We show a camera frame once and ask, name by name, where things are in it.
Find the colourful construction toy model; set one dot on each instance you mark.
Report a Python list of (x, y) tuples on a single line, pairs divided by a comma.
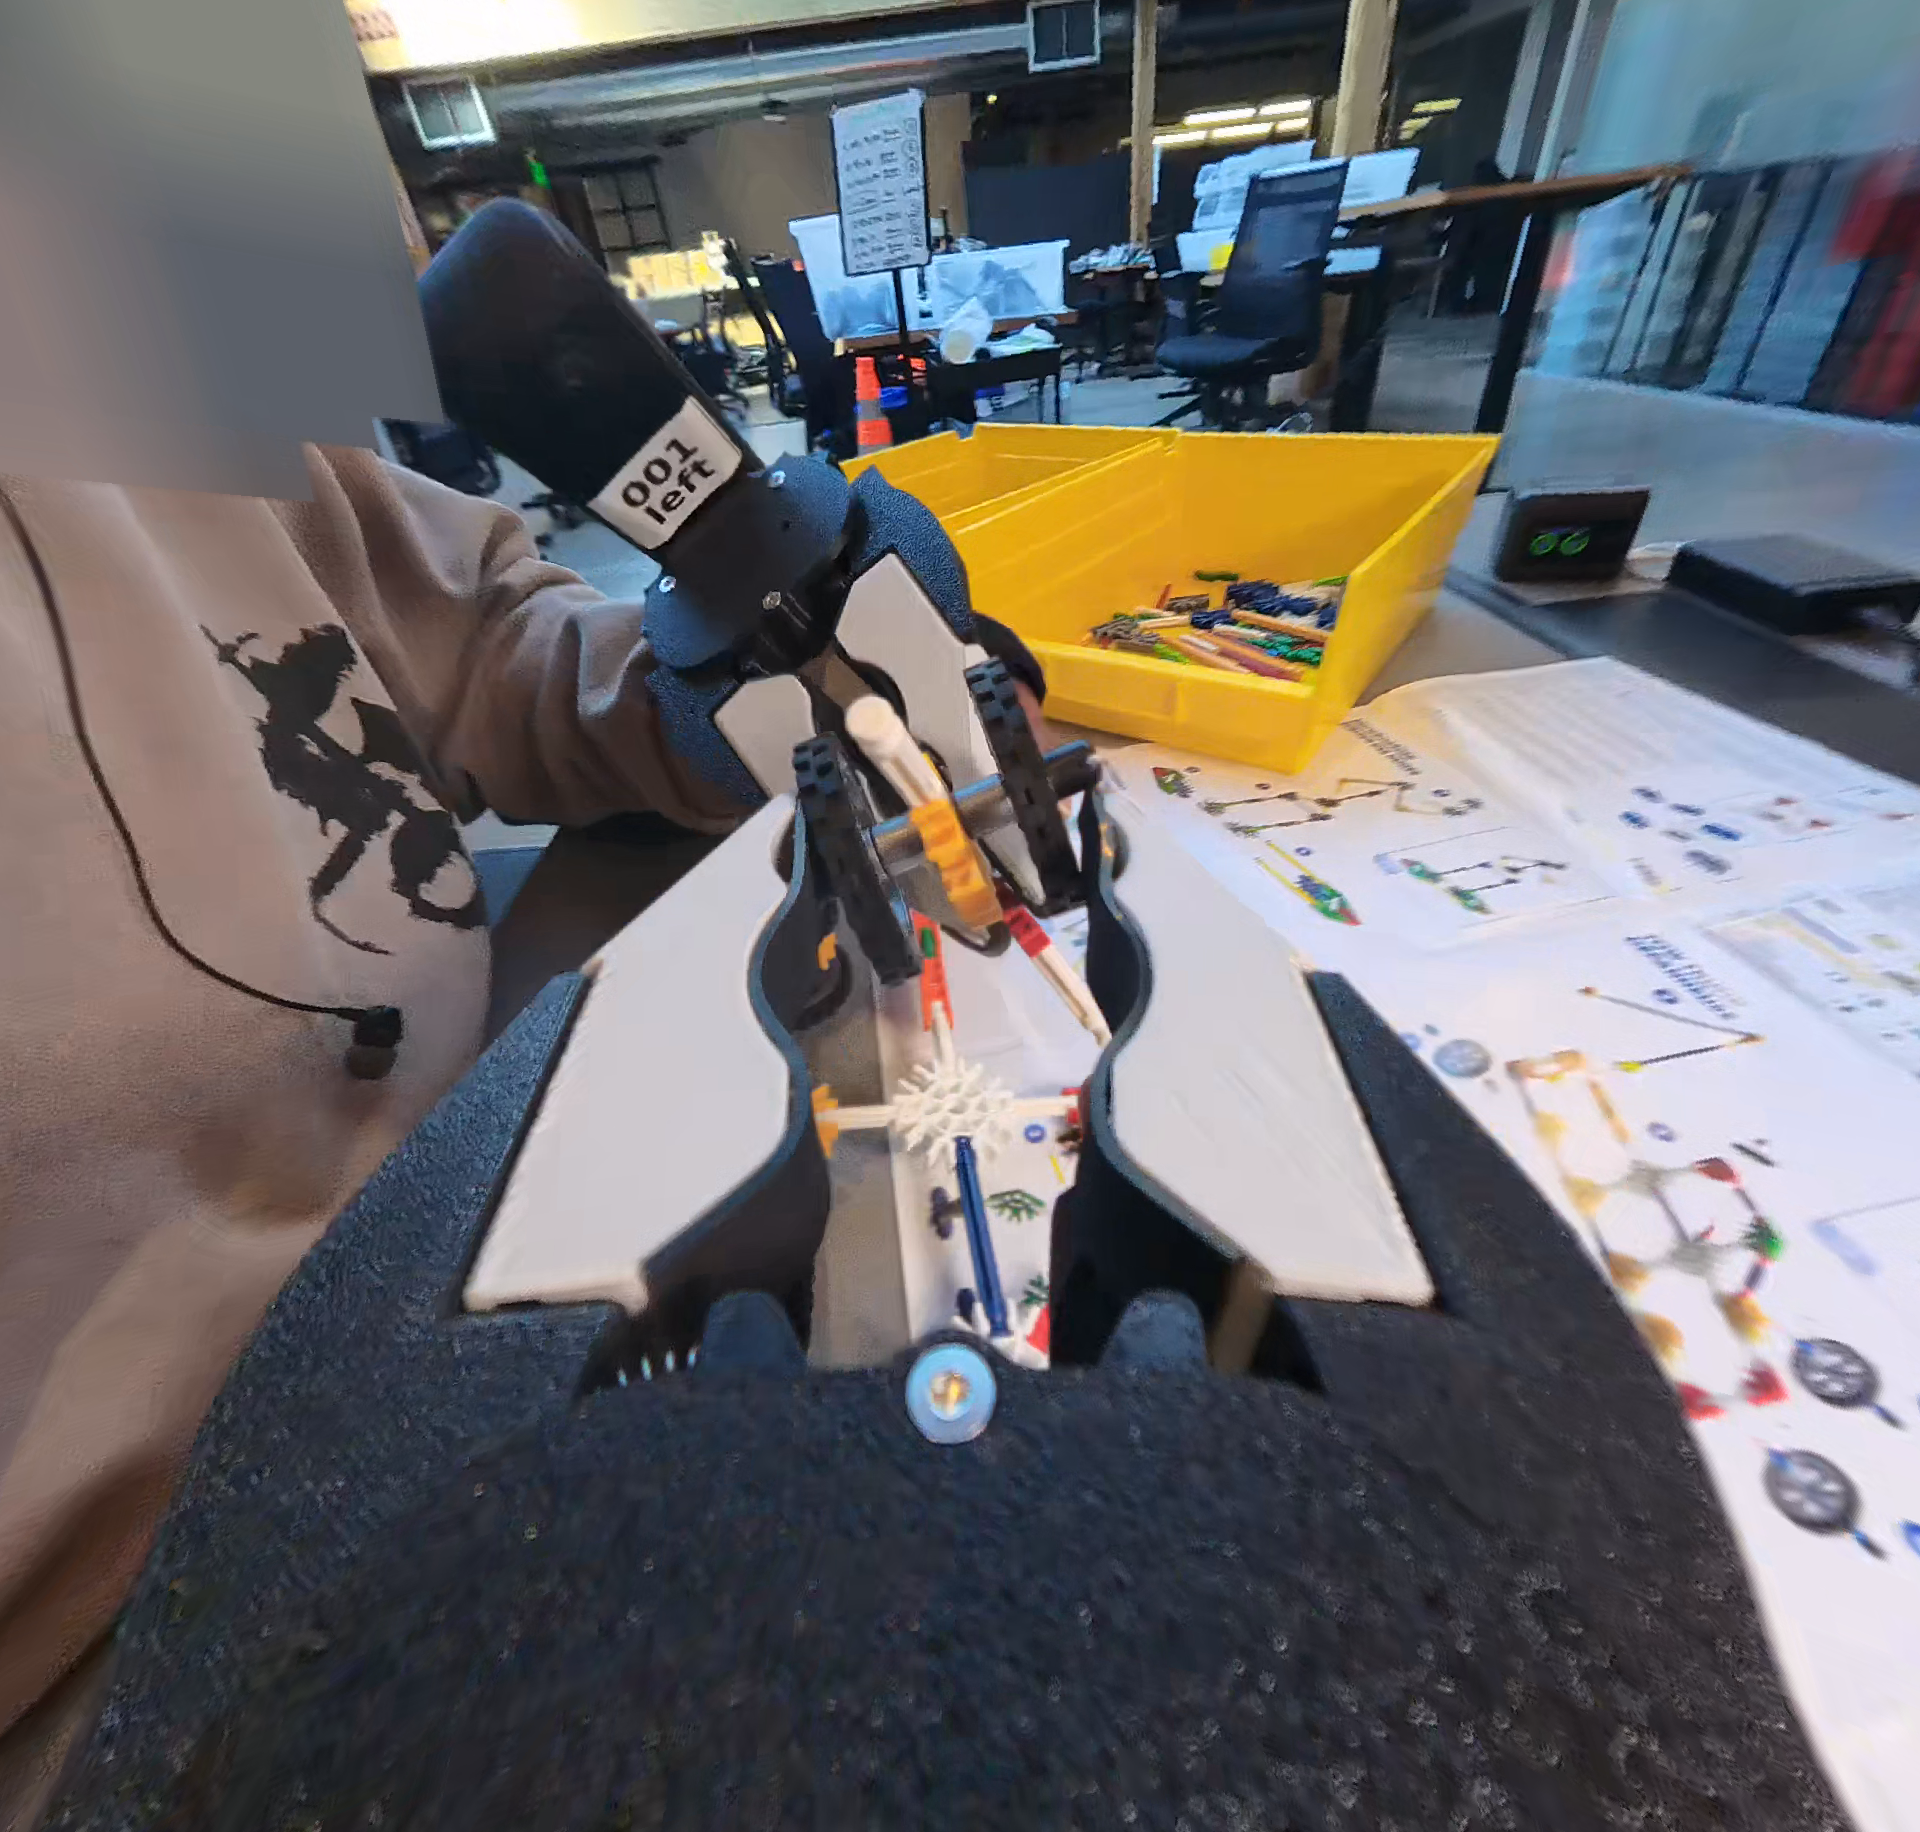
[(955, 1108)]

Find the white instruction sheet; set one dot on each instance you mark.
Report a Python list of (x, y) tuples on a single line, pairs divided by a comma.
[(1622, 903)]

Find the wooden pillar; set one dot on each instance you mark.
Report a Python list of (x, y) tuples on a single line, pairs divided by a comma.
[(1369, 35)]

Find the whiteboard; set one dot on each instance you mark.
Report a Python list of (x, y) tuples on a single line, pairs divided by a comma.
[(880, 183)]

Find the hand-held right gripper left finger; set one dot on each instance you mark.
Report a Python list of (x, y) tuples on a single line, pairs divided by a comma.
[(644, 1113)]

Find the black office chair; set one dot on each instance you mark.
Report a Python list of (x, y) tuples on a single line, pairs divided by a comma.
[(1260, 274), (787, 334)]

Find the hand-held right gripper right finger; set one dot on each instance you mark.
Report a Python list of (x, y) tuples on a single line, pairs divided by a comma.
[(1260, 1113)]

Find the yellow plastic bin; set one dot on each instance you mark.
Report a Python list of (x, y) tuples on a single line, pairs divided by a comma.
[(1321, 514), (962, 463)]

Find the pile of loose toy pieces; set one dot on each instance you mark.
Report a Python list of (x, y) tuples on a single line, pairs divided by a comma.
[(1216, 627)]

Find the small black digital clock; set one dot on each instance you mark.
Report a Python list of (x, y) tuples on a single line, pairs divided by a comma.
[(1570, 537)]

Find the frosted glass partition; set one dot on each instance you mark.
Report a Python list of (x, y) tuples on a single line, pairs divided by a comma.
[(1772, 125)]

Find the black power adapter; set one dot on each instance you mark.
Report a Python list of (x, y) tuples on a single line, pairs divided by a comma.
[(1796, 580)]

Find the person's upper body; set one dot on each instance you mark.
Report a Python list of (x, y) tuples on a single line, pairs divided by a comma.
[(180, 1113)]

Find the orange traffic cone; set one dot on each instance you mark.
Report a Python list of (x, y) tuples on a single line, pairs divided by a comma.
[(871, 407)]

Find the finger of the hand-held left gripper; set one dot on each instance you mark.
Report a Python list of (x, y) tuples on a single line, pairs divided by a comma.
[(915, 647), (773, 745)]

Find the detached toy model section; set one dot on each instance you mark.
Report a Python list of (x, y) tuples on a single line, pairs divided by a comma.
[(955, 843)]

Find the person's left forearm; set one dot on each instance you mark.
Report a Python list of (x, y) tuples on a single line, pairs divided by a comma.
[(511, 662)]

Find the office desk with black legs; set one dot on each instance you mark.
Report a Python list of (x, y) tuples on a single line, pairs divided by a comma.
[(1501, 199)]

